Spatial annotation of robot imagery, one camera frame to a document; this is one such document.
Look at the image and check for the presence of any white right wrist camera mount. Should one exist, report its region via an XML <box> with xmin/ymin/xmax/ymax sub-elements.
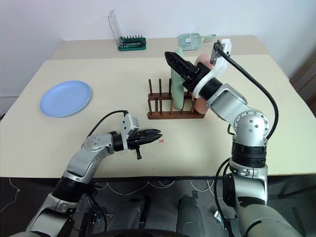
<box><xmin>193</xmin><ymin>39</ymin><xmax>233</xmax><ymax>99</ymax></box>

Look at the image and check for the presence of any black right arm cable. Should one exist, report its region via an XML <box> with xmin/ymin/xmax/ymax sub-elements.
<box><xmin>213</xmin><ymin>41</ymin><xmax>279</xmax><ymax>140</ymax></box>

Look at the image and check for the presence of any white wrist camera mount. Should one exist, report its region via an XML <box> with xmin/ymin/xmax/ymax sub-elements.
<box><xmin>120</xmin><ymin>113</ymin><xmax>140</xmax><ymax>153</ymax></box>
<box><xmin>193</xmin><ymin>39</ymin><xmax>233</xmax><ymax>99</ymax></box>

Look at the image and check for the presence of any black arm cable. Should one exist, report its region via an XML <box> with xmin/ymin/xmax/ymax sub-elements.
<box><xmin>86</xmin><ymin>110</ymin><xmax>129</xmax><ymax>139</ymax></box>
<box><xmin>213</xmin><ymin>41</ymin><xmax>279</xmax><ymax>140</ymax></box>

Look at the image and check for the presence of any pink round plate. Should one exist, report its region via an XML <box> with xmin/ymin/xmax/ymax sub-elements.
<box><xmin>193</xmin><ymin>53</ymin><xmax>216</xmax><ymax>115</ymax></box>

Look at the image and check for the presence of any green screwdriver bit set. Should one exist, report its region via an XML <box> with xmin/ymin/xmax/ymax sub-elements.
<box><xmin>117</xmin><ymin>35</ymin><xmax>147</xmax><ymax>52</ymax></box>

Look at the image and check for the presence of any clear plastic bag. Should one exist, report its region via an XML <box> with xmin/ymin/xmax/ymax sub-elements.
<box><xmin>178</xmin><ymin>33</ymin><xmax>205</xmax><ymax>51</ymax></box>

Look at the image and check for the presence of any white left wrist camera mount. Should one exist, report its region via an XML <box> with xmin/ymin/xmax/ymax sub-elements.
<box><xmin>120</xmin><ymin>113</ymin><xmax>140</xmax><ymax>153</ymax></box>

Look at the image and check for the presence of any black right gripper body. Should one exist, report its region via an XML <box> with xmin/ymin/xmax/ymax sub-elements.
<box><xmin>182</xmin><ymin>61</ymin><xmax>211</xmax><ymax>93</ymax></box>

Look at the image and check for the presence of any brown slatted furniture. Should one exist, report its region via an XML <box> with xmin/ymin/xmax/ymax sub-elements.
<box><xmin>288</xmin><ymin>52</ymin><xmax>316</xmax><ymax>105</ymax></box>

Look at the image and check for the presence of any wooden dish rack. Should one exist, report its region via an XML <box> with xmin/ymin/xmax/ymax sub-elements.
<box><xmin>147</xmin><ymin>78</ymin><xmax>206</xmax><ymax>120</ymax></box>

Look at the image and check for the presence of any small metal floor bracket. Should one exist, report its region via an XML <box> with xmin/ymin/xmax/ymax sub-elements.
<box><xmin>213</xmin><ymin>209</ymin><xmax>223</xmax><ymax>224</ymax></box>

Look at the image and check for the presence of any clear plastic case lid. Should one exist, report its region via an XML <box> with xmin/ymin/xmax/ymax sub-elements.
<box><xmin>108</xmin><ymin>9</ymin><xmax>123</xmax><ymax>41</ymax></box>

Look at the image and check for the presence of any green round plate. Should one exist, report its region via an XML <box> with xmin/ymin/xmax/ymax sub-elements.
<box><xmin>170</xmin><ymin>46</ymin><xmax>186</xmax><ymax>110</ymax></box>

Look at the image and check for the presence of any dark rounded robot leg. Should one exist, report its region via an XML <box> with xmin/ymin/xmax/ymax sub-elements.
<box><xmin>178</xmin><ymin>195</ymin><xmax>206</xmax><ymax>233</ymax></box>
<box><xmin>110</xmin><ymin>196</ymin><xmax>152</xmax><ymax>233</ymax></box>

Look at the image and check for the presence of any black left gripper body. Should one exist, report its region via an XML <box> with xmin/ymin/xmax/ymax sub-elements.
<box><xmin>127</xmin><ymin>130</ymin><xmax>149</xmax><ymax>160</ymax></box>

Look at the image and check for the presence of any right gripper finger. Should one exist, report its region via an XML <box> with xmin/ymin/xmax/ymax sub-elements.
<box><xmin>169</xmin><ymin>64</ymin><xmax>191</xmax><ymax>79</ymax></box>
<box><xmin>164</xmin><ymin>51</ymin><xmax>196</xmax><ymax>73</ymax></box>

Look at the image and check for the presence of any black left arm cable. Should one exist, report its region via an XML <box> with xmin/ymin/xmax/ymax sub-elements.
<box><xmin>86</xmin><ymin>110</ymin><xmax>129</xmax><ymax>139</ymax></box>

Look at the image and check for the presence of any white floor cable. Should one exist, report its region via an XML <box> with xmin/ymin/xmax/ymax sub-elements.
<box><xmin>8</xmin><ymin>177</ymin><xmax>216</xmax><ymax>199</ymax></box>

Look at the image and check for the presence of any blue round plate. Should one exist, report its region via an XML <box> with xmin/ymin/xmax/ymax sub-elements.
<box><xmin>39</xmin><ymin>80</ymin><xmax>92</xmax><ymax>119</ymax></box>

